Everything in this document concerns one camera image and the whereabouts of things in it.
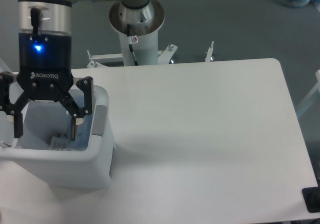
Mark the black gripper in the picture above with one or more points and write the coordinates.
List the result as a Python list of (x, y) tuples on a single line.
[(45, 64)]

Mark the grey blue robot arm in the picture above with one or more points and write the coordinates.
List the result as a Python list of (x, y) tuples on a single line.
[(36, 17)]

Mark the white frame at right edge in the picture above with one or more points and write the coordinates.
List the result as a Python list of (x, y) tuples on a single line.
[(311, 97)]

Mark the clear plastic water bottle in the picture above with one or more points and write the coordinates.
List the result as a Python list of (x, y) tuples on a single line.
[(83, 132)]

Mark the black device at table edge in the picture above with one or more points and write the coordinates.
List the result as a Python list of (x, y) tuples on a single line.
[(311, 197)]

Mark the white plastic pouch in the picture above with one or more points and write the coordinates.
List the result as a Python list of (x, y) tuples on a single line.
[(60, 142)]

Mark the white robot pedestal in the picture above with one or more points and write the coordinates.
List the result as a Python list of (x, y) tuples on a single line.
[(137, 23)]

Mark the white trash can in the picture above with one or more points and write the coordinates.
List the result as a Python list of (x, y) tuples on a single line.
[(90, 168)]

